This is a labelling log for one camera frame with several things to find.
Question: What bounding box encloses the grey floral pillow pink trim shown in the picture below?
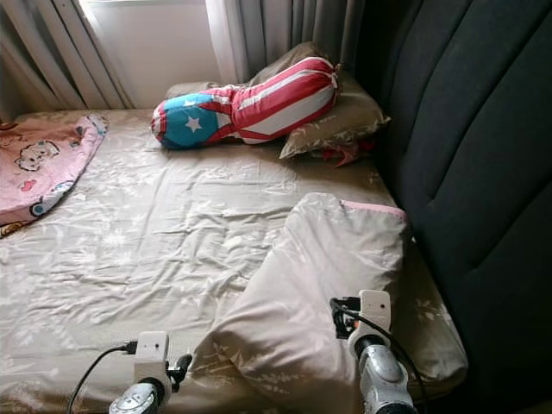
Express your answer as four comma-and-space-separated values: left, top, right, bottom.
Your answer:
191, 191, 408, 414

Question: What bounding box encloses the bed with grey floral sheet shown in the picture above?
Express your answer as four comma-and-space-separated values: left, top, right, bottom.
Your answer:
0, 108, 471, 414

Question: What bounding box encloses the red fabric piece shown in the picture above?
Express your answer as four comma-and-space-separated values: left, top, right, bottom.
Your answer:
319, 140, 376, 166

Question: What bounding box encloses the grey brown pillow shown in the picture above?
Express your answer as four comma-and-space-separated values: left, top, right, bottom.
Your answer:
164, 41, 391, 160

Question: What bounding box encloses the black upholstered headboard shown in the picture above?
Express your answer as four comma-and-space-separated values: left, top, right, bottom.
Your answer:
354, 0, 552, 411

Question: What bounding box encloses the star striped bolster pillow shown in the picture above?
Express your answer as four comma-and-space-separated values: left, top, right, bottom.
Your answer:
151, 56, 342, 149

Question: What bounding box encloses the pink cartoon print blanket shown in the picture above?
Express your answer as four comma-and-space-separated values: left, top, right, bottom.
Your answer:
0, 112, 109, 238

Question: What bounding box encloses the grey curtain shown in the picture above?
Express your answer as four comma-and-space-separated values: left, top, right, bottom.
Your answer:
0, 0, 130, 117
207, 0, 367, 87

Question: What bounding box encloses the bright window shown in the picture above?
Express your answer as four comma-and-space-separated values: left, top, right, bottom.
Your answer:
82, 0, 212, 8

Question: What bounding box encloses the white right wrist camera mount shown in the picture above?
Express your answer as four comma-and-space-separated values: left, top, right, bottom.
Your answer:
349, 290, 393, 359

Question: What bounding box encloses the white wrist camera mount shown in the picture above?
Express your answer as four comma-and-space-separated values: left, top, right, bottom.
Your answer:
134, 331, 171, 385
349, 290, 393, 359

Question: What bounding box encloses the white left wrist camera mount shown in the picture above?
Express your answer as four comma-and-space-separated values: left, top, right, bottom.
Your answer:
134, 331, 171, 385

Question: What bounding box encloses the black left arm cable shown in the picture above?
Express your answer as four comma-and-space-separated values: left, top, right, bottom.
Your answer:
66, 341, 139, 414

